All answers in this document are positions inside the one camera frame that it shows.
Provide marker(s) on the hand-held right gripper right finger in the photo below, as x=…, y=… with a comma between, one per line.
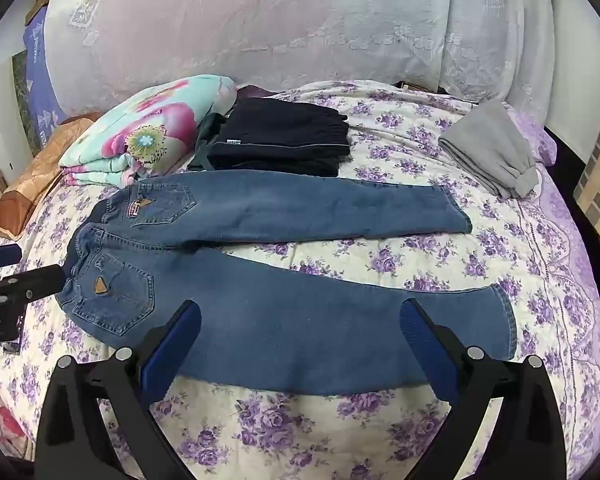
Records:
x=427, y=347

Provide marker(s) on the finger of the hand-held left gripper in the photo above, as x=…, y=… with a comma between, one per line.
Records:
x=32, y=282
x=0, y=255

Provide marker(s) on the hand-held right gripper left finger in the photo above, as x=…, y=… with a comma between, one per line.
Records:
x=172, y=347

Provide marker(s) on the blue denim pants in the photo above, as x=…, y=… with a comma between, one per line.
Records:
x=260, y=305

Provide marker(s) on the folded grey pants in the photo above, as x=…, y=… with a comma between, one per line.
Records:
x=490, y=152

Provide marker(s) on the folded dark navy pants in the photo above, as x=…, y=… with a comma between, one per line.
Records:
x=285, y=140

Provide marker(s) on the purple floral bed quilt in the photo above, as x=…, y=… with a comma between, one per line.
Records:
x=430, y=270

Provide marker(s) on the orange brown pillow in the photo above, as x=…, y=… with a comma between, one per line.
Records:
x=37, y=175

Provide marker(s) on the blue patterned headboard cushion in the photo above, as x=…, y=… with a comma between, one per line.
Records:
x=42, y=85

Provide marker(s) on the folded floral blanket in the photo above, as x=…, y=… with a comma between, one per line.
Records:
x=150, y=127

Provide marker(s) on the dark green garment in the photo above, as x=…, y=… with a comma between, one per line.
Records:
x=205, y=142

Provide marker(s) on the wooden slatted furniture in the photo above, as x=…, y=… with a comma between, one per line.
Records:
x=597, y=160

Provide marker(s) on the large pale embossed pillow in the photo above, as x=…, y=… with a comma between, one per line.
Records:
x=260, y=25

